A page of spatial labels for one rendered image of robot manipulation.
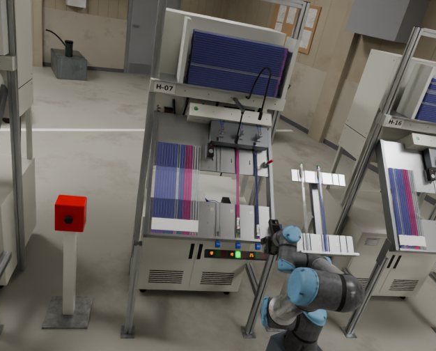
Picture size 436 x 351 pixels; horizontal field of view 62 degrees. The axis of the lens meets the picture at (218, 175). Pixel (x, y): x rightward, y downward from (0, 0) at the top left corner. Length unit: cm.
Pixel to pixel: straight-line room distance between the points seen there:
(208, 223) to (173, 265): 57
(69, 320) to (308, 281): 161
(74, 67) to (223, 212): 594
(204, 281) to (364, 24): 433
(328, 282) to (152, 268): 144
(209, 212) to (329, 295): 94
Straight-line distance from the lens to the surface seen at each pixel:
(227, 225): 196
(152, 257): 236
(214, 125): 209
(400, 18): 547
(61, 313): 248
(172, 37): 218
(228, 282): 257
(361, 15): 586
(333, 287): 121
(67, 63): 752
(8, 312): 255
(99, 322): 243
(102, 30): 853
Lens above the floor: 181
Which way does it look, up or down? 25 degrees down
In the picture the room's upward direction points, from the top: 12 degrees clockwise
